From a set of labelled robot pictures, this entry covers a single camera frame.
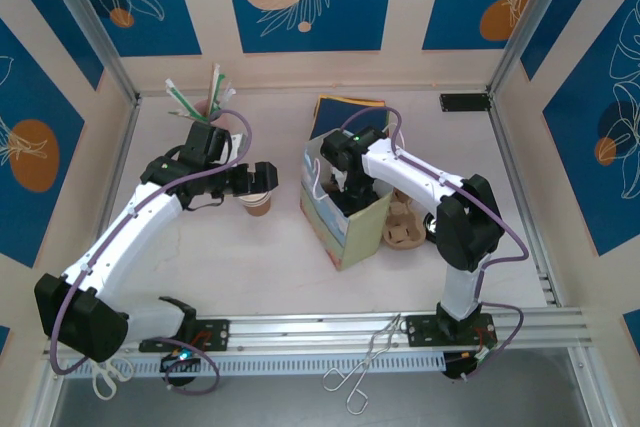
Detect controller board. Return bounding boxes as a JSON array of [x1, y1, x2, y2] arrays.
[[442, 341, 506, 382], [158, 345, 202, 374]]

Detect black rectangular wall plate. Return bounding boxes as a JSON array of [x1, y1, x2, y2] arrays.
[[438, 92, 490, 113]]

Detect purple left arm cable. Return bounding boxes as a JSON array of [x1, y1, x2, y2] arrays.
[[49, 108, 253, 376]]

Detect right controller board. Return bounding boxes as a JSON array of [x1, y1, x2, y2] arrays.
[[442, 341, 506, 382]]

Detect brown paper cup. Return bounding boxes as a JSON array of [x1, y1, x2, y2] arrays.
[[239, 190, 274, 218]]

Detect left controller board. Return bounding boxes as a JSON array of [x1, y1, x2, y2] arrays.
[[158, 345, 202, 374]]

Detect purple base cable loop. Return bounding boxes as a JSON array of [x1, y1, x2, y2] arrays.
[[162, 341, 221, 396]]

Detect metal wire tongs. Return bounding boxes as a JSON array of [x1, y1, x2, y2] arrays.
[[322, 313, 407, 416]]

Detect black plastic cup lid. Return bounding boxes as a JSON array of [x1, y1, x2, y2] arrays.
[[423, 211, 441, 246]]

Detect dark blue paper napkin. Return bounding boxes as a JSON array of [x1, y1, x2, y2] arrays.
[[315, 96, 389, 138]]

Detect aluminium frame post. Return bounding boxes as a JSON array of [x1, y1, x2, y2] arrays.
[[37, 0, 142, 107], [487, 0, 581, 98]]

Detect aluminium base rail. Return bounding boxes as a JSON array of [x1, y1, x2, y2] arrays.
[[42, 314, 594, 361]]

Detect pink straw holder cup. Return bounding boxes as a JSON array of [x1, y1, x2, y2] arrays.
[[192, 99, 236, 131]]

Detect green paper gift bag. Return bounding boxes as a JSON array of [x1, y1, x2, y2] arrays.
[[299, 119, 405, 272]]

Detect white handled scissors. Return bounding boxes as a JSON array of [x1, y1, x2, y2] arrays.
[[92, 359, 136, 402]]

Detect grey slotted cable duct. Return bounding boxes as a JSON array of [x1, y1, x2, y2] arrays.
[[63, 352, 447, 379]]

